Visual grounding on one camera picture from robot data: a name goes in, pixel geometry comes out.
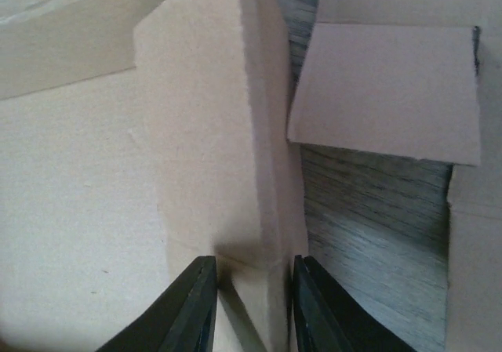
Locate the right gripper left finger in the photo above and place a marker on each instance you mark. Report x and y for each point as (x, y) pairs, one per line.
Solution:
(182, 318)

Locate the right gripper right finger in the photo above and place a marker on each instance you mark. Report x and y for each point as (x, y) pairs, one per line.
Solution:
(327, 317)

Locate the cardboard box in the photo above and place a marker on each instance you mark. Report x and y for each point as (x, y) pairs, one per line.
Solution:
(137, 135)

